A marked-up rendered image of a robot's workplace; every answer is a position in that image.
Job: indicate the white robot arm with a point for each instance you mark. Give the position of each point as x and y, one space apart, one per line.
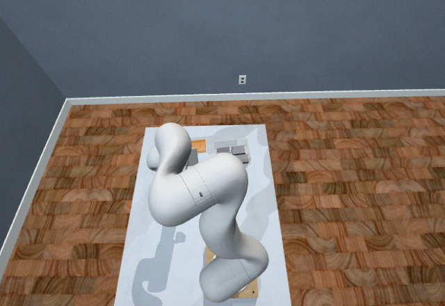
215 187

